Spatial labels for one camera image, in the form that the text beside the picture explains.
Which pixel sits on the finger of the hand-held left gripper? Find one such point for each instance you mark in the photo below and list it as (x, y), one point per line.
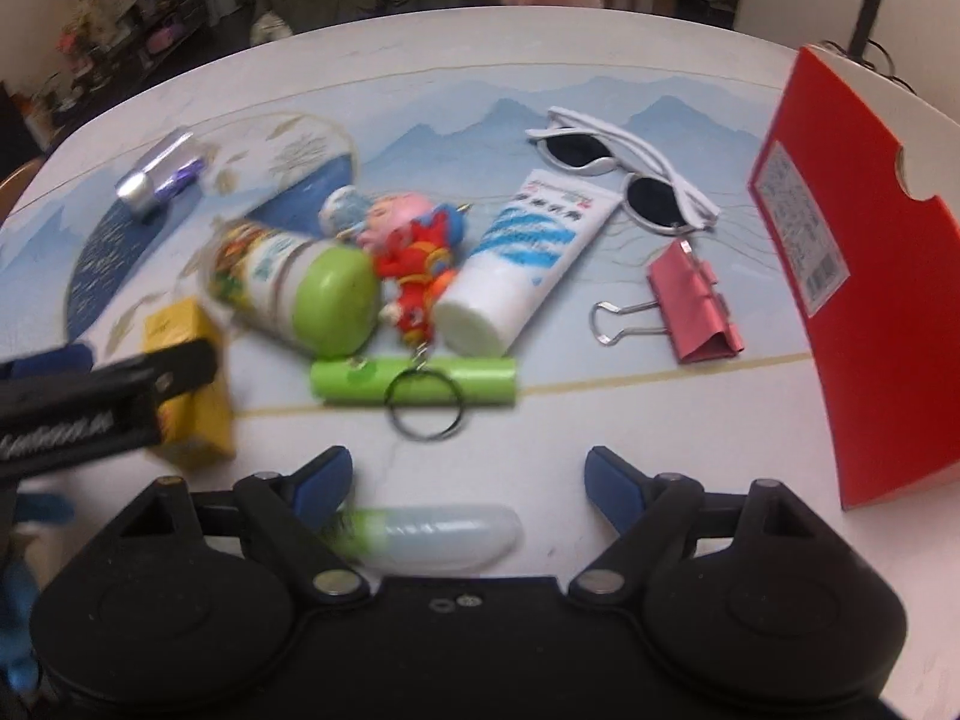
(112, 397)
(52, 360)

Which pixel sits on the person's left hand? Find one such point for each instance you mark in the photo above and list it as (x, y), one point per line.
(16, 615)

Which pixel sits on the cluttered shelf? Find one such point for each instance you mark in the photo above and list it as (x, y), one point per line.
(112, 30)

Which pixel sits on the silver and purple small device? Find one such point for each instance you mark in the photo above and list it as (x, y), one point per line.
(154, 176)

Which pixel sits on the pink binder clip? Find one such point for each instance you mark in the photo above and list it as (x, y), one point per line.
(694, 300)

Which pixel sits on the red cardboard box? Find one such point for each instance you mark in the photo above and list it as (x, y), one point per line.
(877, 277)

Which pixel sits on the toothpick jar with green lid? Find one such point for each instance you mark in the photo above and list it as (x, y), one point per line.
(300, 281)

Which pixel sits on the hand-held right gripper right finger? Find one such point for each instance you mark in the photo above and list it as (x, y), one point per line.
(611, 481)

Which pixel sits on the white blue striped tube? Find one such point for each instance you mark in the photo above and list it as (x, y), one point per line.
(525, 255)

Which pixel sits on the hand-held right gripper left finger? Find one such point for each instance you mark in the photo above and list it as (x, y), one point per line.
(327, 477)

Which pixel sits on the white sunglasses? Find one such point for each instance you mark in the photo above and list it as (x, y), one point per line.
(652, 191)

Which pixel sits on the small yellow box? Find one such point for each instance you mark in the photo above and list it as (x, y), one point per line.
(195, 412)

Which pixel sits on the green cylindrical tube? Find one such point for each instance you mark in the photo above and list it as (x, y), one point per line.
(480, 382)

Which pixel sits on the clear cap green glue pen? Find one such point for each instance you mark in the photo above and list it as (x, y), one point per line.
(442, 540)

